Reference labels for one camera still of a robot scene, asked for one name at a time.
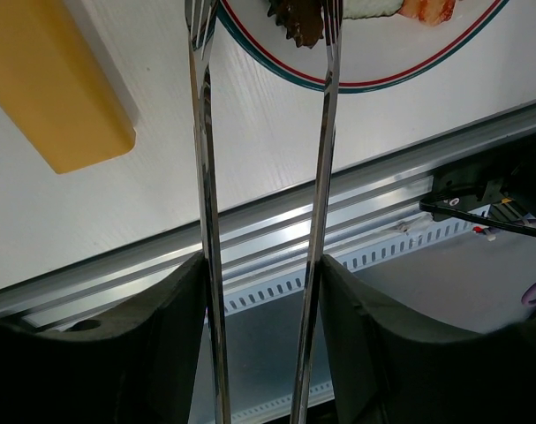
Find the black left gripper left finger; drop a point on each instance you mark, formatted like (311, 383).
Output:
(134, 363)

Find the sushi roll with green centre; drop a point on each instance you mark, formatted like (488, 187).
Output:
(367, 9)

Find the white slotted cable duct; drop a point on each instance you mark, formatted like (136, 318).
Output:
(262, 319)

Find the striped bacon slice food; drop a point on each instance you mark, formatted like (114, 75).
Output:
(428, 12)

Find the dark brown sea cucumber food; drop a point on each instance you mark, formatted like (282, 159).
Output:
(301, 19)

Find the aluminium mounting rail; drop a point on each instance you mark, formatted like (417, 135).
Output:
(268, 237)

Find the metal food tongs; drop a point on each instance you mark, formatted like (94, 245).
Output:
(200, 19)

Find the yellow rectangular box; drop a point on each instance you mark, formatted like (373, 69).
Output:
(54, 90)

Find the round patterned plate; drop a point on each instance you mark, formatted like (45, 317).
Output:
(377, 53)

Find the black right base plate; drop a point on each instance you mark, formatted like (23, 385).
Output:
(507, 172)

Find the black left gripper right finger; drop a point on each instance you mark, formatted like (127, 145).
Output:
(392, 364)

